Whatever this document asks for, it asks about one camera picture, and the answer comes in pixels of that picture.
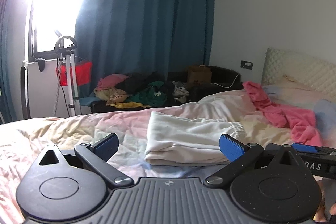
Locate cream white sweatpants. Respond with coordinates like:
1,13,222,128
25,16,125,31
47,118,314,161
145,112,247,167

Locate pile of mixed clothes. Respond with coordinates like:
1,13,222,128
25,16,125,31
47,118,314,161
79,71,189,113

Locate pink towel blanket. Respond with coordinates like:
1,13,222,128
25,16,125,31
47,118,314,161
243,81,322,147

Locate pastel pink quilt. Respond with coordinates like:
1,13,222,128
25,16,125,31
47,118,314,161
1,80,335,223

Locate cream quilted headboard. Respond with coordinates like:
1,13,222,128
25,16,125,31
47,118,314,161
261,47,335,99

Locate red garment on steamer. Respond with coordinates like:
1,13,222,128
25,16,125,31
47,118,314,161
56,61,92,87

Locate black sofa bench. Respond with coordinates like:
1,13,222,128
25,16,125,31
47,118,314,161
90,65,245,114

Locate garment steamer stand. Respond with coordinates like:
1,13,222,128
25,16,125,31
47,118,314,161
54,30,81,117

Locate teal blue curtain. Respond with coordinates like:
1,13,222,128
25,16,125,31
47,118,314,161
74,0,216,94

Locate left teal curtain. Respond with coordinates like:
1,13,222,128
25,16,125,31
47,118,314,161
1,0,27,123

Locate white charging cable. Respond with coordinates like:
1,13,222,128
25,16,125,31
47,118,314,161
199,64,247,90

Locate wall power outlet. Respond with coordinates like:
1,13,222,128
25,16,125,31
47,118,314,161
240,60,253,70

